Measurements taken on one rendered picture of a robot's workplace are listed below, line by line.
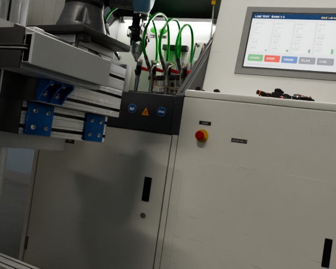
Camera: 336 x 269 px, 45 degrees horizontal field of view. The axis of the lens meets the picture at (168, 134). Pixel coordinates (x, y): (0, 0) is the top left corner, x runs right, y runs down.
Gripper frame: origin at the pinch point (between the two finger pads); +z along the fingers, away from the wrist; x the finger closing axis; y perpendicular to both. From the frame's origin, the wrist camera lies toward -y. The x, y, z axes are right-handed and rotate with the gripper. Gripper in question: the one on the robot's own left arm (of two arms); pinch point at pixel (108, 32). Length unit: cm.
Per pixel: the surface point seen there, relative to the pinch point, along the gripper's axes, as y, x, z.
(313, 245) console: 30, 73, 104
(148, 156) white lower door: 35, 24, 52
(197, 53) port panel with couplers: -39, 4, 35
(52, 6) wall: -157, -292, -79
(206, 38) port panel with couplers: -45, 9, 31
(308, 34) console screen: -43, 64, 51
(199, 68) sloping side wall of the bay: -7.5, 32.8, 36.3
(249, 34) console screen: -35, 44, 38
